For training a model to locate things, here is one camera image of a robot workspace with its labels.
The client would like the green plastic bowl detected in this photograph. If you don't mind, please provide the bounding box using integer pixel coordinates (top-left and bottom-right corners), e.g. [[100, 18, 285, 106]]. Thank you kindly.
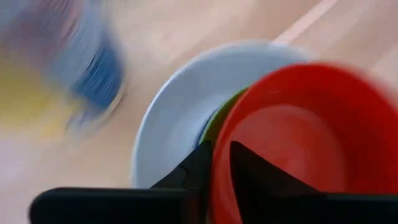
[[198, 86, 249, 147]]

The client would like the multicoloured patterned object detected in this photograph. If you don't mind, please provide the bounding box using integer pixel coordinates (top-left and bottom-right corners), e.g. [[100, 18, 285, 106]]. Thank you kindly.
[[0, 0, 125, 138]]

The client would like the white bowl with blue stripe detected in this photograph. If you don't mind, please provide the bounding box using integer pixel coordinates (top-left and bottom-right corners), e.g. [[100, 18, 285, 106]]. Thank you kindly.
[[131, 39, 312, 189]]

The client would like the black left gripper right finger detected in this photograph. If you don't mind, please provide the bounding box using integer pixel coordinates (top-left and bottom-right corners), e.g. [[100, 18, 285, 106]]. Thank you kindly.
[[229, 141, 398, 224]]

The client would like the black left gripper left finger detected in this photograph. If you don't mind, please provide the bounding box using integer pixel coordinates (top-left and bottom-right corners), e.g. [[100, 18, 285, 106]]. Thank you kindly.
[[29, 141, 214, 224]]

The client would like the red plastic bowl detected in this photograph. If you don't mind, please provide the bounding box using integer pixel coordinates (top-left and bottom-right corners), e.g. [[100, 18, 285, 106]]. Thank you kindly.
[[208, 62, 398, 224]]

